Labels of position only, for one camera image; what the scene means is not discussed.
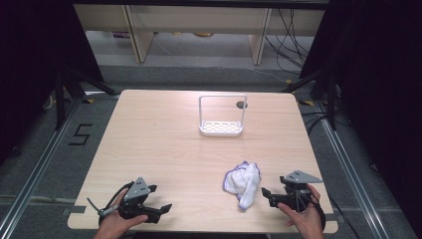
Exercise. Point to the white cloth with purple edge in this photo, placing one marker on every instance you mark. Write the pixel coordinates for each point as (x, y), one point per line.
(244, 184)

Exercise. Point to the dark round table grommet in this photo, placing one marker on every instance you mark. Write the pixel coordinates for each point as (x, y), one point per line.
(241, 105)

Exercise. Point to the beige desk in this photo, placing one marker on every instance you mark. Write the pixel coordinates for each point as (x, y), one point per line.
(142, 40)

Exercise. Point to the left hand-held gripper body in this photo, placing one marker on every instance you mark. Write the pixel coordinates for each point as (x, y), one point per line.
(136, 191)

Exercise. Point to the person's left hand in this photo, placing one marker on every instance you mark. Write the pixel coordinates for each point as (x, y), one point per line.
(114, 225)

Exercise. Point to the black metal stand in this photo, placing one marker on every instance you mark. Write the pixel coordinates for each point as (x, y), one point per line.
(331, 103)
(60, 99)

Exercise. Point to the black curtain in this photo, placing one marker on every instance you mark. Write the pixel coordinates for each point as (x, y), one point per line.
(33, 66)
(381, 83)

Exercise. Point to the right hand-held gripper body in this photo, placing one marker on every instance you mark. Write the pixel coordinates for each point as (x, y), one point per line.
(298, 195)

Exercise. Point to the aluminium floor rail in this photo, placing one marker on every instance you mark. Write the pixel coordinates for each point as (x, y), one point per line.
(351, 172)
(36, 169)

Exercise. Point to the yellow round object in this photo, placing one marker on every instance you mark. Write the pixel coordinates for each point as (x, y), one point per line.
(203, 34)

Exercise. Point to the person's right hand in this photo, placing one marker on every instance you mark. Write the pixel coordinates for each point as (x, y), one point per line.
(308, 222)

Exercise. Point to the yellow black floor tape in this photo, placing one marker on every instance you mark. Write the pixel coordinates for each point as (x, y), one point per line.
(307, 103)
(88, 100)

